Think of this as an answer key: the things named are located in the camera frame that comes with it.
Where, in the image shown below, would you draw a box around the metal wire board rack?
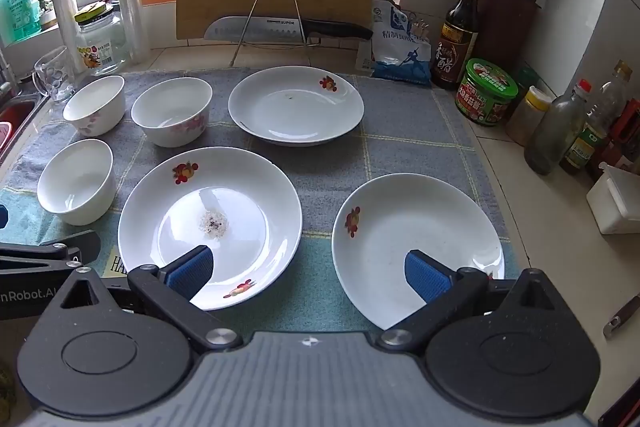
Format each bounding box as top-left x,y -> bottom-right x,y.
229,0 -> 321,68

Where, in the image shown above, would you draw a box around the bunch of binder clips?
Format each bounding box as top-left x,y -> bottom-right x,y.
407,12 -> 431,42

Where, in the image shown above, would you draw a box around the steel kitchen sink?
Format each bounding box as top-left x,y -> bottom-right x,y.
0,92 -> 48,168

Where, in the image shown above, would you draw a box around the red seasoning container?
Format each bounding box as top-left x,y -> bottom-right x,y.
587,99 -> 640,182

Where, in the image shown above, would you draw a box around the clear glass mug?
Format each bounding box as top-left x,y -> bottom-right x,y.
32,46 -> 76,104

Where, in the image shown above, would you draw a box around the red-capped clear oil bottle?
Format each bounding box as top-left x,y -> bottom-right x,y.
523,79 -> 593,176

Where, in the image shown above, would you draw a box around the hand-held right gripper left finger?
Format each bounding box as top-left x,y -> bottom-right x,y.
60,245 -> 240,354

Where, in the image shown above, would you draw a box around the small dark green-lidded jar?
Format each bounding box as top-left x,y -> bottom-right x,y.
515,66 -> 541,95

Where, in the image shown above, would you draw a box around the grey and teal checked mat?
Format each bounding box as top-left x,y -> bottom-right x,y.
0,67 -> 521,338

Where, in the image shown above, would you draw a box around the glass jar with yellow lid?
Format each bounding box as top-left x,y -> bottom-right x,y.
74,3 -> 132,75

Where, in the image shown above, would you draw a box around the dark vinegar bottle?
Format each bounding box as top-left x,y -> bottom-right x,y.
431,0 -> 485,90

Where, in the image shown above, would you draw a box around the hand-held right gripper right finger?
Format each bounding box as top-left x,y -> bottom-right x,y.
377,249 -> 556,353

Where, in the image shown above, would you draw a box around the red basin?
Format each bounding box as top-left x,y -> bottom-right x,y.
0,102 -> 38,158

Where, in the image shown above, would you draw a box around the green-lidded sauce jar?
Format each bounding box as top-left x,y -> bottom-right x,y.
454,58 -> 520,128

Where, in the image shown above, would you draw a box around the metal utensil handle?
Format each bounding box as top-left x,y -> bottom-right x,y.
602,292 -> 640,339

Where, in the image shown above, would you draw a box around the small potted plant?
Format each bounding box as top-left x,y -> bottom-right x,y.
36,0 -> 58,30

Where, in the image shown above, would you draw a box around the black-handled kitchen knife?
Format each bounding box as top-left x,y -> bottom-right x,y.
204,16 -> 375,42

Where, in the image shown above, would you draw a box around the white fruit-print plate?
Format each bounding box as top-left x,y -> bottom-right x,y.
228,66 -> 365,148
117,147 -> 303,312
331,173 -> 506,330

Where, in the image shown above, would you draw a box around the white and blue salt bag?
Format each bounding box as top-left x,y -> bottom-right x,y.
356,0 -> 433,86

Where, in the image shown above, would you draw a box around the gold-capped clear bottle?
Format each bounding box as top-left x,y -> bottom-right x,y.
559,59 -> 633,175

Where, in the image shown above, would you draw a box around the dark wooden knife block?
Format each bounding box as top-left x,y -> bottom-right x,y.
470,0 -> 543,72

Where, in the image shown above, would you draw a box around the white floral bowl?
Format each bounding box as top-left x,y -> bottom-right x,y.
131,77 -> 213,148
36,139 -> 117,227
62,75 -> 126,138

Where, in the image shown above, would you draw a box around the yellow-lidded spice jar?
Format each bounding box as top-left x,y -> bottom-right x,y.
505,86 -> 553,146

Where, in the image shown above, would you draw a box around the white plastic container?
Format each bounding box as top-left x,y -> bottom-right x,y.
586,162 -> 640,235

